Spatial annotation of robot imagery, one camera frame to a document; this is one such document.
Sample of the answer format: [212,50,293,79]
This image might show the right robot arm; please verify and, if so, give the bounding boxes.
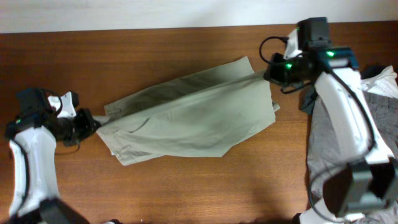
[264,17,397,223]

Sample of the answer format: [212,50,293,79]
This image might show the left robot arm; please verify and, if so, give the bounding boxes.
[5,88,101,223]

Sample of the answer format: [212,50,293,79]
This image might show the white garment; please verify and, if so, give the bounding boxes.
[361,65,397,99]

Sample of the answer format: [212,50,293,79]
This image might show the khaki shorts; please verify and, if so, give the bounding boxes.
[97,57,279,166]

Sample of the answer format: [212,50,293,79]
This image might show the grey shorts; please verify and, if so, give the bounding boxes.
[306,91,398,224]

